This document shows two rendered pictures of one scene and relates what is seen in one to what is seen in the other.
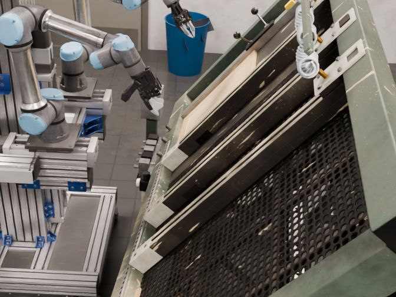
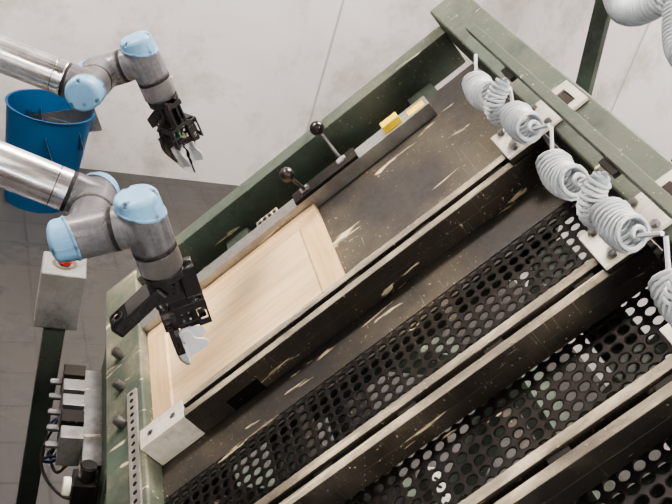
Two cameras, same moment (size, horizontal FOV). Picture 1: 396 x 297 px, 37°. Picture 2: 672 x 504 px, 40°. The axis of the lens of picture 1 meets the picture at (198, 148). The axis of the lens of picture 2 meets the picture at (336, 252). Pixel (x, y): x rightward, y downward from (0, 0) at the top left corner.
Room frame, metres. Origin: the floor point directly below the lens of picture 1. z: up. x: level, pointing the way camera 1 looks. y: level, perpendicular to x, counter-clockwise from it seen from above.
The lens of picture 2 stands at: (0.78, 0.60, 2.30)
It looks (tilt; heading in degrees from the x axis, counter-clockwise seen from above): 26 degrees down; 335
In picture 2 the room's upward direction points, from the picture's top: 17 degrees clockwise
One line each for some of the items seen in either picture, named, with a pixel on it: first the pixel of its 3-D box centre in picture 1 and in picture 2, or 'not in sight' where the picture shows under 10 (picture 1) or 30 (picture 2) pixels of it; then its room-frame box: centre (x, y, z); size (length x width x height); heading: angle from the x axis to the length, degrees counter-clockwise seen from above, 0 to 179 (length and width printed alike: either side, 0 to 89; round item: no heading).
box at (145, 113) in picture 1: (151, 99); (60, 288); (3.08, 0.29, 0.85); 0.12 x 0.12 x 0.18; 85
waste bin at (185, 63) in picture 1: (188, 42); (49, 149); (5.28, 0.16, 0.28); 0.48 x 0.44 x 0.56; 91
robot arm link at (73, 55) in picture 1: (72, 56); not in sight; (2.85, 0.69, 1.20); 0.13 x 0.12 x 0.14; 160
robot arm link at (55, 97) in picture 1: (50, 104); not in sight; (2.34, 0.69, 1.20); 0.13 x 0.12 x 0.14; 168
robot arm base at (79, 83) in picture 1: (73, 77); not in sight; (2.84, 0.69, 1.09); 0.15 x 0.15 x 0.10
